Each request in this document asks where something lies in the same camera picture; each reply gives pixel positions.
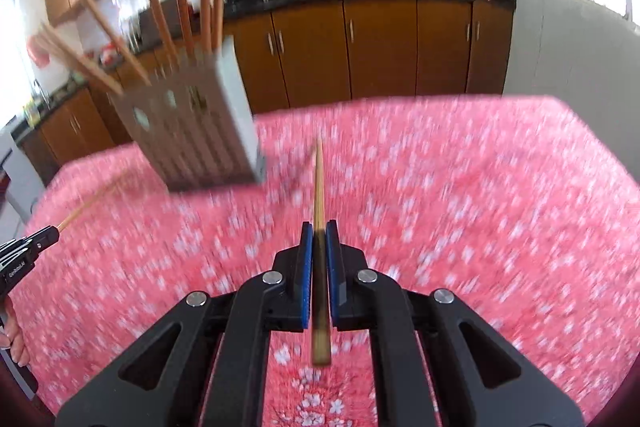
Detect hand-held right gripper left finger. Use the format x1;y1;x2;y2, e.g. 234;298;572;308
55;221;315;427

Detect red wall hanging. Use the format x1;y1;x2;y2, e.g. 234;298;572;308
27;34;51;68

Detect white appliance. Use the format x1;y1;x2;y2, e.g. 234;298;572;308
0;132;42;224

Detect grey perforated chopstick holder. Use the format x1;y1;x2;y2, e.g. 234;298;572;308
111;35;267;193

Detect person's left hand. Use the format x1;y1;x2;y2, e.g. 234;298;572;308
0;296;31;366

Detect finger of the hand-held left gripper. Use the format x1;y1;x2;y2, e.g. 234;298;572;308
0;226;60;266

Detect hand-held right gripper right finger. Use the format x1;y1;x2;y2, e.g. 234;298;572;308
325;219;586;427

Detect red floral tablecloth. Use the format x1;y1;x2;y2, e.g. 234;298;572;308
7;94;640;427

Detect brown wooden base cabinets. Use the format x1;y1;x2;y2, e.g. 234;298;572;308
220;0;516;114

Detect brown sink base cabinets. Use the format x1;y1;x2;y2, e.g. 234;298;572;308
14;51;172;180

